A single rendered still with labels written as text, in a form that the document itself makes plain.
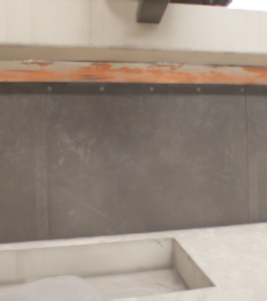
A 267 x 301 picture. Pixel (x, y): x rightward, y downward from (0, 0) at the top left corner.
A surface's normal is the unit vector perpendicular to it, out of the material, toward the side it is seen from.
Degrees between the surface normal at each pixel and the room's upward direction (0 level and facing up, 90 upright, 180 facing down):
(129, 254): 90
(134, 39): 90
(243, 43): 90
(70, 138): 90
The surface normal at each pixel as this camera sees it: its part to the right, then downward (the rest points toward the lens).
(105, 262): 0.14, -0.01
